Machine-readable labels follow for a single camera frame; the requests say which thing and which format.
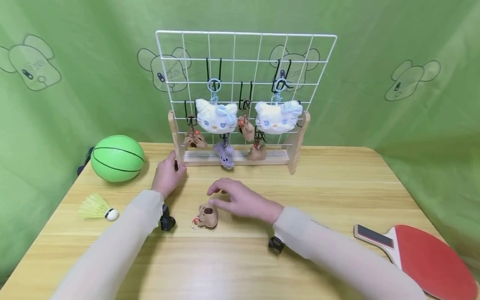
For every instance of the green toy basketball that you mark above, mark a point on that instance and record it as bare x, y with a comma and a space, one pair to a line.
117, 158

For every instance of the person's right thumb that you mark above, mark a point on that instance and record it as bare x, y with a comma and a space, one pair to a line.
223, 203

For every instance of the person's right fingers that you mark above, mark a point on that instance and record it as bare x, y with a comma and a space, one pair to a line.
221, 186

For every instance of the person's left hand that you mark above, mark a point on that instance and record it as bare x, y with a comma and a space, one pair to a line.
165, 177

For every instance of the person's right hand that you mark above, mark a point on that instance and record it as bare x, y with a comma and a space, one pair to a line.
247, 202

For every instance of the person's left forearm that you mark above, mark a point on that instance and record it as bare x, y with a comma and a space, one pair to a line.
112, 250

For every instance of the red table tennis paddle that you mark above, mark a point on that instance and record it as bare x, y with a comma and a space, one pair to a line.
427, 258

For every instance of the person's left thumb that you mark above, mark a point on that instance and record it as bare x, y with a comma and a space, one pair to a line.
181, 170

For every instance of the black wrist band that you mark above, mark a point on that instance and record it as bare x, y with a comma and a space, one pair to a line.
276, 245
167, 221

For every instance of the person's left fingers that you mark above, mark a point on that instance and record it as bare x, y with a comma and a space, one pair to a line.
171, 158

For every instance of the yellow shuttlecock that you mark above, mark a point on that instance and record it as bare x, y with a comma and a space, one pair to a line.
95, 207

